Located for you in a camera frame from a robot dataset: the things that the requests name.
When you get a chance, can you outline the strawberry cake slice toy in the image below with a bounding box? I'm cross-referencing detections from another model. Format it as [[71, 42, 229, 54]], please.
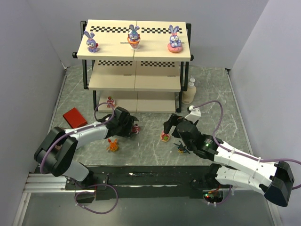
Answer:
[[106, 96, 116, 108]]

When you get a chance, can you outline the purple bunny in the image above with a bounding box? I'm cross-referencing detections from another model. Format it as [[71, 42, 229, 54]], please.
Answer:
[[127, 24, 141, 50], [167, 25, 183, 53], [84, 31, 100, 53]]

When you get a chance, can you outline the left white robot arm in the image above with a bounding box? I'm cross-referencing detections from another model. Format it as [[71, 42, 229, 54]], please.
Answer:
[[34, 107, 139, 187]]

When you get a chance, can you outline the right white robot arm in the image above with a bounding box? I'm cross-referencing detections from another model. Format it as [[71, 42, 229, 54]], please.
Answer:
[[163, 113, 294, 207]]

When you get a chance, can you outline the beige three-tier shelf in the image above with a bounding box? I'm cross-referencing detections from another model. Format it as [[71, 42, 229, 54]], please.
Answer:
[[72, 19, 193, 113]]

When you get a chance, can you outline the pink strawberry tart toy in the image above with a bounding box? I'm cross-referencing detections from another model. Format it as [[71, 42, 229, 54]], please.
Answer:
[[160, 131, 170, 142]]

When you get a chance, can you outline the black dragon toy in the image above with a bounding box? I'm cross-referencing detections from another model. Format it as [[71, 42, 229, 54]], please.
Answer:
[[174, 141, 190, 154]]

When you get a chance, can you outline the orange fox toy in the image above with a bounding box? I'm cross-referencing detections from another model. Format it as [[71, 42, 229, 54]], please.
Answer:
[[106, 139, 119, 152]]

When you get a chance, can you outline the cream pump bottle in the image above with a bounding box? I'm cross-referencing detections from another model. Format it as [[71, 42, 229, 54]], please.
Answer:
[[182, 77, 197, 105]]

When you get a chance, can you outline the red cardboard box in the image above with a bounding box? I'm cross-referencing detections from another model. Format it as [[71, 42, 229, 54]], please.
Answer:
[[63, 107, 87, 129]]

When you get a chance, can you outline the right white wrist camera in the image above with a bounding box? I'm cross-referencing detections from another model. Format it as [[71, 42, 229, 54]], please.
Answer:
[[184, 105, 201, 123]]

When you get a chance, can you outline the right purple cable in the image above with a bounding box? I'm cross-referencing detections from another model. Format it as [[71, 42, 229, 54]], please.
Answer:
[[192, 100, 301, 190]]

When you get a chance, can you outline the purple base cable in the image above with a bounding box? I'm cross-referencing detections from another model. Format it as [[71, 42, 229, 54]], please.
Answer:
[[74, 183, 119, 215]]

